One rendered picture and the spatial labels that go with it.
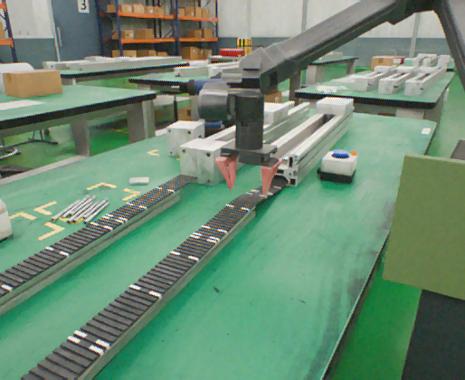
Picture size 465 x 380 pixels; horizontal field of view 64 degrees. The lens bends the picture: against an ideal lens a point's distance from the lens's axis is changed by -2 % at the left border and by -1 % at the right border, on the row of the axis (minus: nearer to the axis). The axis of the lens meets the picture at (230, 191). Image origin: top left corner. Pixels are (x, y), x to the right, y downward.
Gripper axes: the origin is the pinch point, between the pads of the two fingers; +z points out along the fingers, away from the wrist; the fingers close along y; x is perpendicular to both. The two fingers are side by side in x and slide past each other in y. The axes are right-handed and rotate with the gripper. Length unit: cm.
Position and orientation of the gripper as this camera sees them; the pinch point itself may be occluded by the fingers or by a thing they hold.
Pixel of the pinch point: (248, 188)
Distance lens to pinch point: 80.3
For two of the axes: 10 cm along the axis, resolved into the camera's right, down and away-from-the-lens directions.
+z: 0.0, 9.3, 3.8
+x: -4.3, 3.4, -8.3
